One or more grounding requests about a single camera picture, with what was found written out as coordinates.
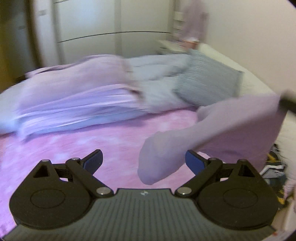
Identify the grey striped duvet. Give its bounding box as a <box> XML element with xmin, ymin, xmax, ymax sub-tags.
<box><xmin>1</xmin><ymin>54</ymin><xmax>189</xmax><ymax>134</ymax></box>

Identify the pink rose blanket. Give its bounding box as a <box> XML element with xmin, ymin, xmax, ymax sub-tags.
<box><xmin>1</xmin><ymin>109</ymin><xmax>197</xmax><ymax>235</ymax></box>

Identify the hanging mauve garment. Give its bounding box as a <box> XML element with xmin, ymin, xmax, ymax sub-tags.
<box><xmin>177</xmin><ymin>0</ymin><xmax>208</xmax><ymax>42</ymax></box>

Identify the cream headboard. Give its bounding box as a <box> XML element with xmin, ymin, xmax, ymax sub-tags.
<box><xmin>198</xmin><ymin>43</ymin><xmax>295</xmax><ymax>165</ymax></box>

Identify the grey checked cushion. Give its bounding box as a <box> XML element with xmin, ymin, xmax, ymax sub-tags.
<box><xmin>174</xmin><ymin>50</ymin><xmax>244</xmax><ymax>106</ymax></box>

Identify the lilac lower pillow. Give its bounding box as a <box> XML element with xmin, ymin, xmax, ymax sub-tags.
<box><xmin>14</xmin><ymin>84</ymin><xmax>149</xmax><ymax>137</ymax></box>

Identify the white nightstand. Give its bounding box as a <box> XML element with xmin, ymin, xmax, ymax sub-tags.
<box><xmin>156</xmin><ymin>40</ymin><xmax>200</xmax><ymax>55</ymax></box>

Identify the mauve grey tank top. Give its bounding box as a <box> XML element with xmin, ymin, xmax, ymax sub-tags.
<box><xmin>137</xmin><ymin>94</ymin><xmax>287</xmax><ymax>185</ymax></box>

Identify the black yellow striped garment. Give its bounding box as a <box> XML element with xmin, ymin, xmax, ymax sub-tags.
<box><xmin>260</xmin><ymin>144</ymin><xmax>287</xmax><ymax>209</ymax></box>

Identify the lilac top pillow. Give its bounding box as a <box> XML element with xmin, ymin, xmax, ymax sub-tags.
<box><xmin>21</xmin><ymin>55</ymin><xmax>137</xmax><ymax>109</ymax></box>

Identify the lilac pillow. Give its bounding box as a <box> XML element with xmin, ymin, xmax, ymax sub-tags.
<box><xmin>14</xmin><ymin>84</ymin><xmax>149</xmax><ymax>137</ymax></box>
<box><xmin>21</xmin><ymin>55</ymin><xmax>137</xmax><ymax>109</ymax></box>

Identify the white wardrobe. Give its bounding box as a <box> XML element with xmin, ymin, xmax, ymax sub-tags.
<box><xmin>31</xmin><ymin>1</ymin><xmax>175</xmax><ymax>66</ymax></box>

